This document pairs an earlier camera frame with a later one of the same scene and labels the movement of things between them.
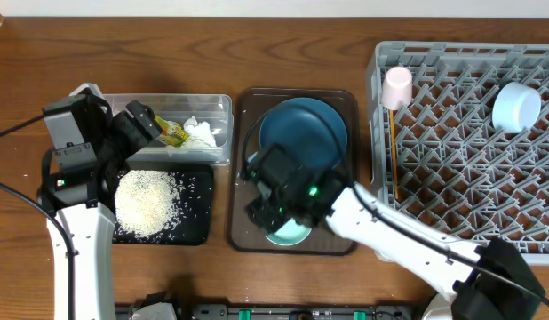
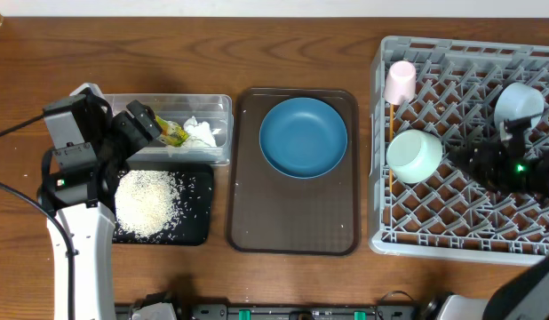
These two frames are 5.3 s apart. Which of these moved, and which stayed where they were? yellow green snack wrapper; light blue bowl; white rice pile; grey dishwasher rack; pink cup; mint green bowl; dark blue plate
Moved: mint green bowl; pink cup
Stayed: dark blue plate; light blue bowl; white rice pile; grey dishwasher rack; yellow green snack wrapper
